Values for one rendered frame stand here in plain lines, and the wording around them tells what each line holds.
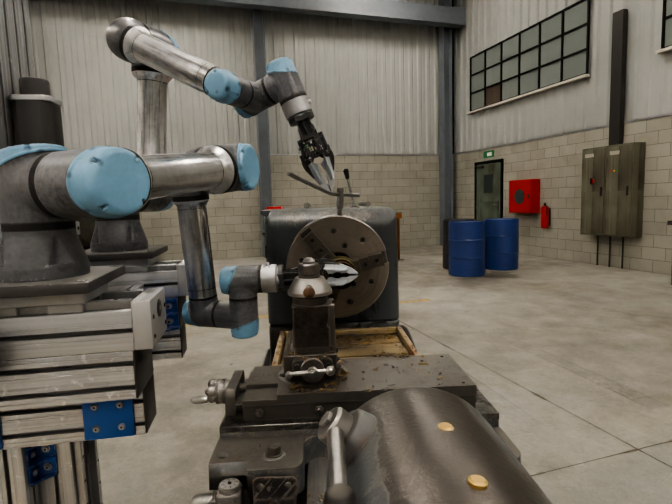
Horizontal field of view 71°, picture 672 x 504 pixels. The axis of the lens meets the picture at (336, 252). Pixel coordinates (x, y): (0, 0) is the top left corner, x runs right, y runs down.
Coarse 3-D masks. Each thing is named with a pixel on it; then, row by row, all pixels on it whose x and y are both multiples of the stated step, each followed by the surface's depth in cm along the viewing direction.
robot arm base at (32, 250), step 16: (0, 224) 82; (16, 224) 80; (32, 224) 80; (48, 224) 81; (64, 224) 84; (16, 240) 80; (32, 240) 80; (48, 240) 81; (64, 240) 83; (0, 256) 81; (16, 256) 79; (32, 256) 80; (48, 256) 81; (64, 256) 83; (80, 256) 86; (0, 272) 79; (16, 272) 79; (32, 272) 79; (48, 272) 80; (64, 272) 82; (80, 272) 85
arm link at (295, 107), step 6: (300, 96) 122; (306, 96) 124; (288, 102) 122; (294, 102) 122; (300, 102) 122; (306, 102) 123; (282, 108) 124; (288, 108) 122; (294, 108) 122; (300, 108) 122; (306, 108) 123; (288, 114) 123; (294, 114) 122; (300, 114) 123; (288, 120) 126
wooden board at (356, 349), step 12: (336, 336) 138; (360, 336) 138; (372, 336) 137; (384, 336) 137; (396, 336) 136; (276, 348) 122; (348, 348) 127; (360, 348) 126; (372, 348) 126; (384, 348) 126; (396, 348) 126; (408, 348) 122; (276, 360) 113
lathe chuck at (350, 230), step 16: (320, 224) 141; (336, 224) 142; (352, 224) 142; (336, 240) 142; (352, 240) 142; (368, 240) 143; (288, 256) 142; (304, 256) 142; (352, 256) 143; (368, 272) 144; (384, 272) 144; (352, 288) 144; (368, 288) 144; (336, 304) 144; (352, 304) 145; (368, 304) 145
